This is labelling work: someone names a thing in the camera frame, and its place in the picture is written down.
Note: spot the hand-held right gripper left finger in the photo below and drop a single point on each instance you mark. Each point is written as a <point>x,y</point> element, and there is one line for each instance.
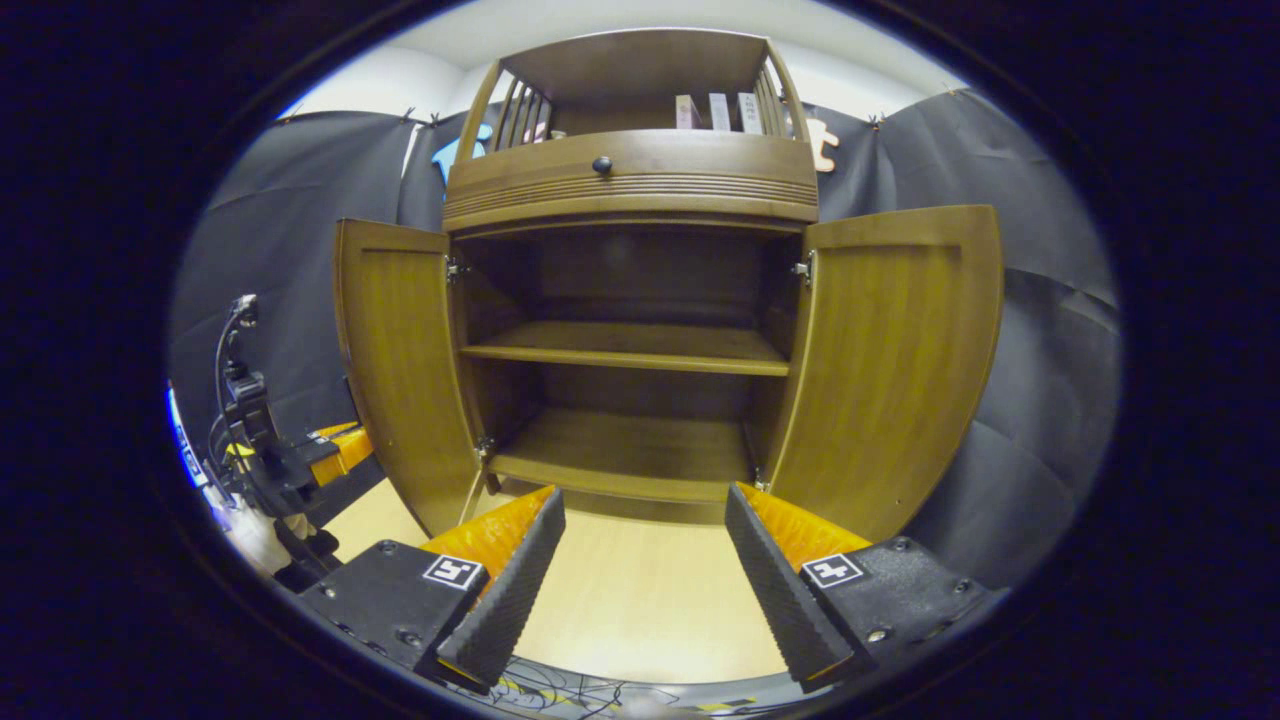
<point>515,590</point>

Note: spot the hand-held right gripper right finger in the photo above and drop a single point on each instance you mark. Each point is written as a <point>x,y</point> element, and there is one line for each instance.
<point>780,590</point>

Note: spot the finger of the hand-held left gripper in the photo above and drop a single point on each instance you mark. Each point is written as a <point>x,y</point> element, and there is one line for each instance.
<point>330,430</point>
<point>340,458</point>

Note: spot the wooden shoe cabinet door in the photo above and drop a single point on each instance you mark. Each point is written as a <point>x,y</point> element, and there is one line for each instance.
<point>890,370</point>
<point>400,370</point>

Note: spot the wooden double-door shoe cabinet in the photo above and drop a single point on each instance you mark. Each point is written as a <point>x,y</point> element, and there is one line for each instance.
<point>640,60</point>

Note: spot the wooden cabinet inner shelf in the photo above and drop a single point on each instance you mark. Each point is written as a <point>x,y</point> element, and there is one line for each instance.
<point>620,345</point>

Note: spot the wooden cabinet drawer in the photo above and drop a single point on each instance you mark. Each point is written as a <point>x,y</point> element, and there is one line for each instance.
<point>700,165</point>

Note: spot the white book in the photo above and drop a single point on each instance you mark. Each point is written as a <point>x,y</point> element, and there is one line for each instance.
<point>750,113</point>

